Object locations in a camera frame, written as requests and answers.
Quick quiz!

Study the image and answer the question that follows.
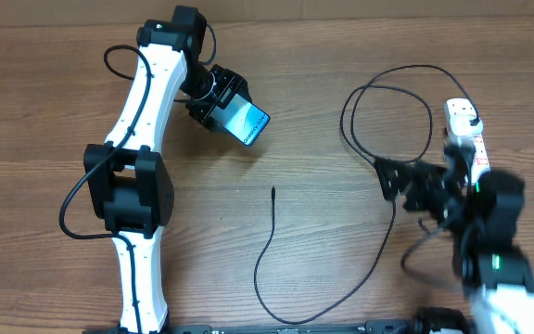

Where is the white power strip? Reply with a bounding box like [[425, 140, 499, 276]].
[[444, 98, 490, 185]]

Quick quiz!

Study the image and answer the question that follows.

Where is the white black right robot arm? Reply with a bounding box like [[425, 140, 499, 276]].
[[374, 144, 534, 333]]

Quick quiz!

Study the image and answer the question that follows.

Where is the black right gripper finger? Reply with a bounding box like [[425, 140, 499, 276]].
[[374, 159, 411, 201], [442, 144, 476, 186]]

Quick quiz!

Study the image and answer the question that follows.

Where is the white charger plug adapter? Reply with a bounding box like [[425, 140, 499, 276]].
[[447, 114, 484, 140]]

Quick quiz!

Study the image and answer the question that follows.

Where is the Samsung Galaxy smartphone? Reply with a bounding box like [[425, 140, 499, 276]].
[[210, 94, 271, 147]]

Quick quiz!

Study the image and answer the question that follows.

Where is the black charger cable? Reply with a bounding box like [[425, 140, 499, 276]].
[[253, 64, 482, 326]]

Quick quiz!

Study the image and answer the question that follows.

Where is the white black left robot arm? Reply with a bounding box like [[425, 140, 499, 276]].
[[83, 6, 270, 333]]

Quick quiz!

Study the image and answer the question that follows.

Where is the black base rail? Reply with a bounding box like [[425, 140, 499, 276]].
[[160, 320, 424, 334]]

